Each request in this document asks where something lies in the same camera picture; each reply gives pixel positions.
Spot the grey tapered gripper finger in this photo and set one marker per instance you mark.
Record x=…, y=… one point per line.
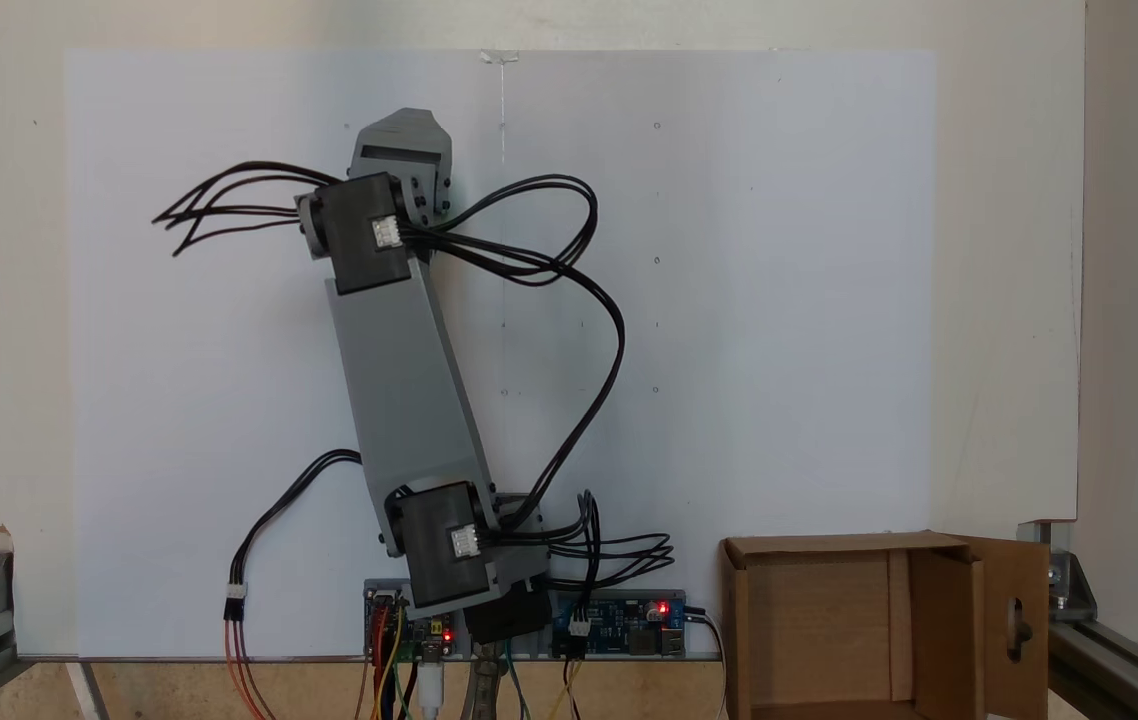
x=404, y=135

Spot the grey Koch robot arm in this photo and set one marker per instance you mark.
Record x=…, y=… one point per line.
x=409, y=380

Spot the clear tape piece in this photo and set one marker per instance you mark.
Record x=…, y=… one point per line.
x=499, y=56

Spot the white paper sheet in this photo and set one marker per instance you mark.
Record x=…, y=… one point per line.
x=779, y=350

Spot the grey metal clamp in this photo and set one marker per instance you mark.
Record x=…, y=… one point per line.
x=484, y=690

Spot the blue power circuit board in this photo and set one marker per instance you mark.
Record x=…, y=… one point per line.
x=629, y=625

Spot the brown cardboard box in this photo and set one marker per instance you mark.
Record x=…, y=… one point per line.
x=819, y=630

